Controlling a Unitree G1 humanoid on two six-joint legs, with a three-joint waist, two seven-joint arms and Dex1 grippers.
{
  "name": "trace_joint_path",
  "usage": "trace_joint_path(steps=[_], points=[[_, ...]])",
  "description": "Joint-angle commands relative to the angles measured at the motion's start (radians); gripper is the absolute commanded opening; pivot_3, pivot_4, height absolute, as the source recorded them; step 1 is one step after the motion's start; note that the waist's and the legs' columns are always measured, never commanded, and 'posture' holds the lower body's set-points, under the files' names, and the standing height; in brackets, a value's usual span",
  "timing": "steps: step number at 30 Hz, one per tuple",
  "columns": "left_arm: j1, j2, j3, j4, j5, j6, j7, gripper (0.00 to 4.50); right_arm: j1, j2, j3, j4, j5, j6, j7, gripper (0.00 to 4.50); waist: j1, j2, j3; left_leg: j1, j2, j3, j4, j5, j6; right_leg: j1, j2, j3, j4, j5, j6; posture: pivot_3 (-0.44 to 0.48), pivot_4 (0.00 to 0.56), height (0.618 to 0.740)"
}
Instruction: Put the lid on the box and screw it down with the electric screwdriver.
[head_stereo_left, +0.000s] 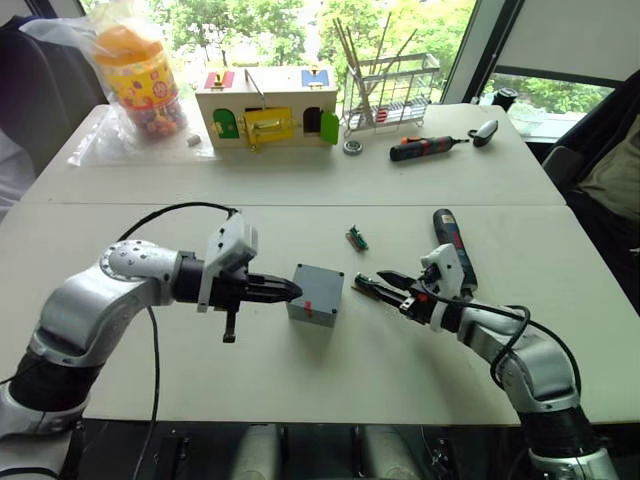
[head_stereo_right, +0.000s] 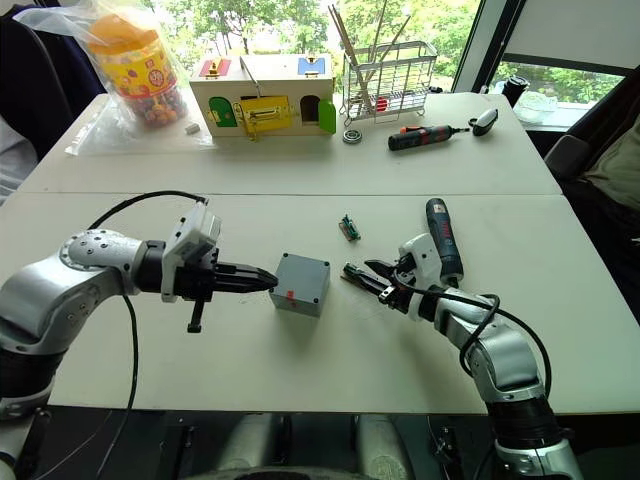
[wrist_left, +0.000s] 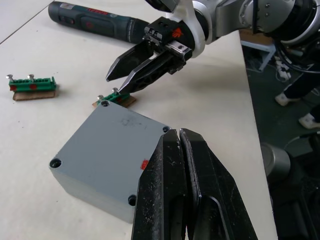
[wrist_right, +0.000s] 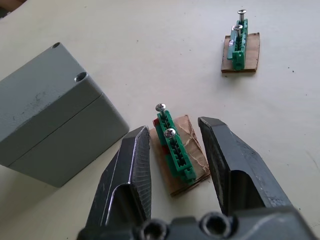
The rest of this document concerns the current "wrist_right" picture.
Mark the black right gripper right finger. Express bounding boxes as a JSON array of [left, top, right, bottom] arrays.
[[197, 116, 294, 216]]

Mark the brown cardboard piece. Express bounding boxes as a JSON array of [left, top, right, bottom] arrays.
[[221, 32, 261, 74], [149, 114, 212, 196]]

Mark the silver pan head screw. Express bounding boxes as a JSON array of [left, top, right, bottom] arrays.
[[232, 24, 244, 39], [163, 128, 177, 140], [237, 9, 247, 25], [155, 103, 167, 118]]

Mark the green screw holder block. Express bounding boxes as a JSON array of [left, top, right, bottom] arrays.
[[226, 19, 250, 71], [152, 111, 199, 186]]

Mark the grey metal box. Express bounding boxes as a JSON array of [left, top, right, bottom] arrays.
[[0, 92, 131, 189]]

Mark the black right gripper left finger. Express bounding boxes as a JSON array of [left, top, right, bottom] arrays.
[[83, 125, 153, 232]]

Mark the grey box lid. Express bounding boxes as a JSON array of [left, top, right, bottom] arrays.
[[0, 41, 101, 153]]

